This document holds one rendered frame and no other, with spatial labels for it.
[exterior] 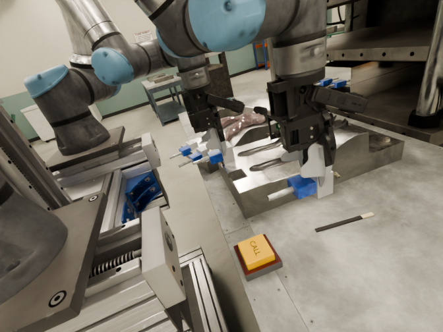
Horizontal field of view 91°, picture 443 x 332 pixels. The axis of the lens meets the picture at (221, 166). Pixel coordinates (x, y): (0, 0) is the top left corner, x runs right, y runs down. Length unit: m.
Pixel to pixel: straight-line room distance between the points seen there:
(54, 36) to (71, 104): 7.22
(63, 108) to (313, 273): 0.74
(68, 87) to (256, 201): 0.61
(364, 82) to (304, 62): 1.07
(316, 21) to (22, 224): 0.44
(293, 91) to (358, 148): 0.36
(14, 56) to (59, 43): 1.10
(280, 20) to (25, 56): 7.95
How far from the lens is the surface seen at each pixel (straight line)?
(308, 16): 0.35
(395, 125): 1.10
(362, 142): 0.69
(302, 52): 0.35
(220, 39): 0.26
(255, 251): 0.49
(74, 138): 0.77
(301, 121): 0.37
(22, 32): 8.14
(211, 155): 0.67
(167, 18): 0.37
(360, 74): 1.39
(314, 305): 0.47
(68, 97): 0.77
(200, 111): 0.62
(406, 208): 0.66
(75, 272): 0.32
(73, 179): 0.82
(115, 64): 0.53
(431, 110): 1.07
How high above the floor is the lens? 1.22
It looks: 29 degrees down
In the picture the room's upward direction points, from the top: 16 degrees counter-clockwise
